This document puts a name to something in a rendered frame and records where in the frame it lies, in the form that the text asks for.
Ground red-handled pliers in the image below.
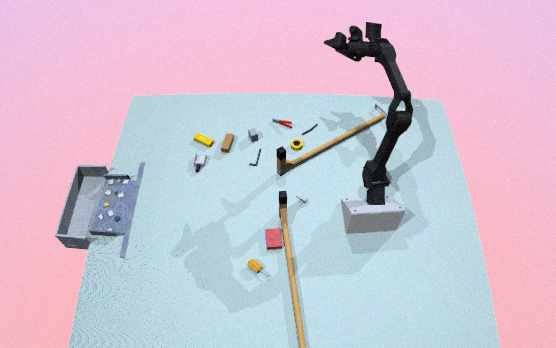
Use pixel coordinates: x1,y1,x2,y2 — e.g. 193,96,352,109
272,119,292,128

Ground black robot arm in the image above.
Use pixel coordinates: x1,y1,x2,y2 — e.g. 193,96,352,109
362,22,413,205

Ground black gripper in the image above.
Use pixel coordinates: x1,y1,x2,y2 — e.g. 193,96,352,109
323,32,365,62

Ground yellow rectangular block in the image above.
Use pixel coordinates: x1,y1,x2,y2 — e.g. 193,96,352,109
193,133,214,147

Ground tan rectangular block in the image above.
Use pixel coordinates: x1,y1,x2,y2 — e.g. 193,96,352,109
221,133,234,153

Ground yellow ring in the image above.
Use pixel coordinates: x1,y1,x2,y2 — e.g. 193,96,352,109
291,139,303,151

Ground red rectangular block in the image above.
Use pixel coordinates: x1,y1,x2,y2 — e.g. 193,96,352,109
265,229,282,250

